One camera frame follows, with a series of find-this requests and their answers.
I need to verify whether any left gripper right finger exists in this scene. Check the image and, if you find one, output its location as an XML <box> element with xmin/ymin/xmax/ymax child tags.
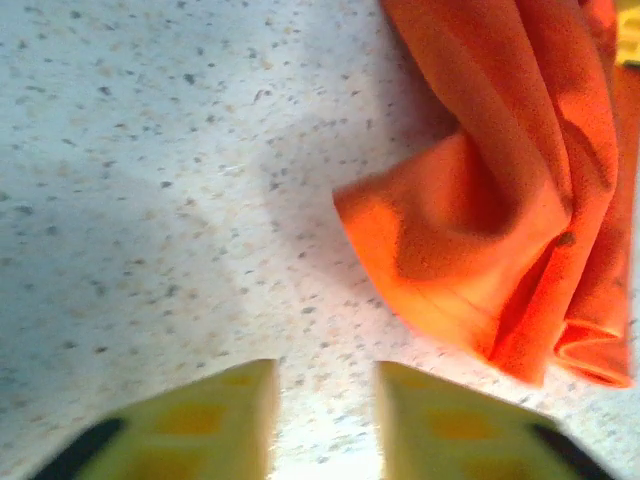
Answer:
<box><xmin>374</xmin><ymin>360</ymin><xmax>617</xmax><ymax>480</ymax></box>

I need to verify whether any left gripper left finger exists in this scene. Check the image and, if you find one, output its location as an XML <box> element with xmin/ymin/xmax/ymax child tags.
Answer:
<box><xmin>29</xmin><ymin>358</ymin><xmax>279</xmax><ymax>480</ymax></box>

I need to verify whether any orange t-shirt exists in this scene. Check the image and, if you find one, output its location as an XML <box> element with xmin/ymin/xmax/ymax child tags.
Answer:
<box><xmin>332</xmin><ymin>0</ymin><xmax>640</xmax><ymax>390</ymax></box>

